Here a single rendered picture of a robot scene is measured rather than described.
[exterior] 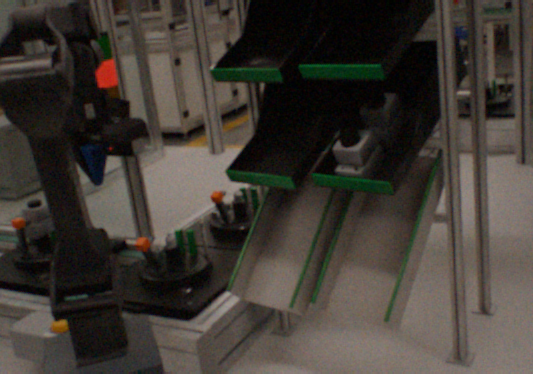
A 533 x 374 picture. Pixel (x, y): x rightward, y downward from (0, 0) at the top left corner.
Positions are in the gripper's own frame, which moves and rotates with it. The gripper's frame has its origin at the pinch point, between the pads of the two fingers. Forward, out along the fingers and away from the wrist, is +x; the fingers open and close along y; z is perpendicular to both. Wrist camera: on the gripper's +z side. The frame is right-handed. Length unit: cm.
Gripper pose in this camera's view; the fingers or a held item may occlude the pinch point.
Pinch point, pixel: (94, 163)
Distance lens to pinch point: 112.0
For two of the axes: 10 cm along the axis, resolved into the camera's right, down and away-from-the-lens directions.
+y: -8.7, -0.5, 4.9
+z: 4.8, -3.3, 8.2
